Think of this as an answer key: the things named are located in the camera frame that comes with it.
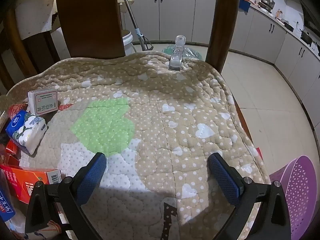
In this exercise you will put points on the black range hood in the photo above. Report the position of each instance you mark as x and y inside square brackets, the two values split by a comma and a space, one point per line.
[311, 17]

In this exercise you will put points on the quilted heart-print blanket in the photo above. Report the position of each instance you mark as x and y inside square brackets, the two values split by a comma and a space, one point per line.
[155, 120]

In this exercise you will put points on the orange bottle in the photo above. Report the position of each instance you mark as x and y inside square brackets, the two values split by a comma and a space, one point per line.
[279, 13]

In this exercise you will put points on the grey kitchen cabinets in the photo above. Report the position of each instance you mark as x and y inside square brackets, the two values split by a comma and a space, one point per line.
[175, 12]

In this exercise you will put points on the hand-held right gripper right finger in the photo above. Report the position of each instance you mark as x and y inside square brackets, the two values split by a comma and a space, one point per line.
[225, 177]

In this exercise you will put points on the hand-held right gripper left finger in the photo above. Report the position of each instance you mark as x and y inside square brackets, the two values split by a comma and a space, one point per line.
[91, 177]

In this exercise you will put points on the red foil wrapper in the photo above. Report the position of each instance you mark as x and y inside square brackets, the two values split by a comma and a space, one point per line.
[16, 110]

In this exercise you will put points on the blue hanging cloth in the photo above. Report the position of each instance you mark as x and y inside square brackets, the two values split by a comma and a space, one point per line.
[244, 5]

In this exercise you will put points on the white plastic bucket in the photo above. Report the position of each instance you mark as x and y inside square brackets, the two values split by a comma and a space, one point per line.
[127, 42]

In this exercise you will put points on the spice rack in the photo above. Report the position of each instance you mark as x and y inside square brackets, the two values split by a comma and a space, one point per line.
[267, 2]

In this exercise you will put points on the small red object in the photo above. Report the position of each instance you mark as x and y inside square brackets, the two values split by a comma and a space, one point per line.
[258, 153]

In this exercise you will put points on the white medicine box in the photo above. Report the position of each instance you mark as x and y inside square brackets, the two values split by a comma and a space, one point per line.
[43, 102]

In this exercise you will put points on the dark red packet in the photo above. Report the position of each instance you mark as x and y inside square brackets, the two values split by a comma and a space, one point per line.
[10, 152]

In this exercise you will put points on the beige cardboard sheet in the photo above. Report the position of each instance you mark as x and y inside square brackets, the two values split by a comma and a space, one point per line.
[32, 7]

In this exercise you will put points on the clear plastic clip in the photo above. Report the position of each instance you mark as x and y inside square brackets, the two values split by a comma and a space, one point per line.
[176, 55]

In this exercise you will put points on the blue tissue pack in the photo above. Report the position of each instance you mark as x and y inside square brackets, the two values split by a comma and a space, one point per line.
[25, 130]

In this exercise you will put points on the black cooking pot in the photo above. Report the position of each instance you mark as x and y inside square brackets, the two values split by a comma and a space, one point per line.
[307, 38]

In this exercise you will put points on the red box with barcode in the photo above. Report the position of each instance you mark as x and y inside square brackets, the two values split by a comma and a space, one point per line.
[27, 182]

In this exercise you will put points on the green plastic bag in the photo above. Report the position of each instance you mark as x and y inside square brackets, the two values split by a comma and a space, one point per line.
[192, 53]

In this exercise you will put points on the purple plastic basket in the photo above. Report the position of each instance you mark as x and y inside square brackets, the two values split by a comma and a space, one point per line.
[297, 192]

